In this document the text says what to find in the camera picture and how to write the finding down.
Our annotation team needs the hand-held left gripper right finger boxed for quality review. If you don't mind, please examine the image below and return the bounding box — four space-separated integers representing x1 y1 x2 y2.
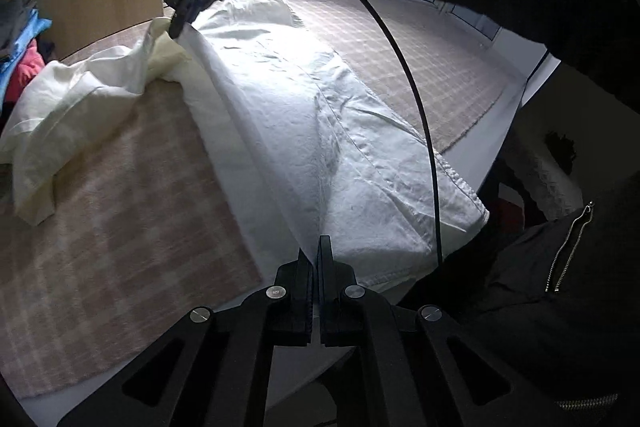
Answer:
318 234 568 427

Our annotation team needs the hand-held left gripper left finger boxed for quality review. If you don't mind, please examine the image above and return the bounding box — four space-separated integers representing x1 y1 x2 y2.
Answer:
57 248 316 427

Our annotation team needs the white garment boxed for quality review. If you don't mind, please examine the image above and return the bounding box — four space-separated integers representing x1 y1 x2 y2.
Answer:
0 0 490 293

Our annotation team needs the pile of folded clothes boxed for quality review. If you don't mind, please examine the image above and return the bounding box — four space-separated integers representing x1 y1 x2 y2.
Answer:
0 0 53 108

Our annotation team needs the person's black jacket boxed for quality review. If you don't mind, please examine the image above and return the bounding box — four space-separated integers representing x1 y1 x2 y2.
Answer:
400 172 640 427

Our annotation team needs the white textured cloth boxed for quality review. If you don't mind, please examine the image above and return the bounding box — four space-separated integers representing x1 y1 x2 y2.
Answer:
515 142 586 223

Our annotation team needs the black cable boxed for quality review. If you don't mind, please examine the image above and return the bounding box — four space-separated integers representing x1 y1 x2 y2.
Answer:
300 0 443 268

